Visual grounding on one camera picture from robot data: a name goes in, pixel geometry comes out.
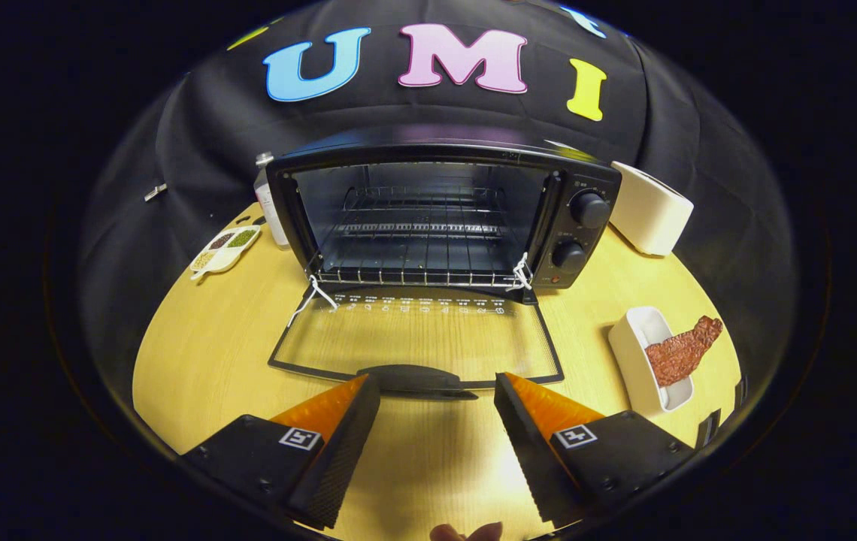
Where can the brown steak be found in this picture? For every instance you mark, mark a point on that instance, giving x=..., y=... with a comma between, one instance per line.
x=680, y=352

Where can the white divided spice tray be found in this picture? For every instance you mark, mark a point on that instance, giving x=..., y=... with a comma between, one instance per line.
x=227, y=248

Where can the white toaster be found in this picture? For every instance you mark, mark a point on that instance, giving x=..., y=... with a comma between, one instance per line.
x=646, y=210

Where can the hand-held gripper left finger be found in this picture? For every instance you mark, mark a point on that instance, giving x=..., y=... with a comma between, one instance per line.
x=342, y=443

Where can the silver clip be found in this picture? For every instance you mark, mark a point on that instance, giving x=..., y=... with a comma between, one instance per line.
x=155, y=192

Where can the black toaster oven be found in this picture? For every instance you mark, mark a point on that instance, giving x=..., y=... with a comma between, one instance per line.
x=586, y=252

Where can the white rectangular dish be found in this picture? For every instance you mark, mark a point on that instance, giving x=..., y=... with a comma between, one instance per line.
x=635, y=346

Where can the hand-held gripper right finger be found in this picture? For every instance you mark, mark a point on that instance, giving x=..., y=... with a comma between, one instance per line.
x=526, y=443

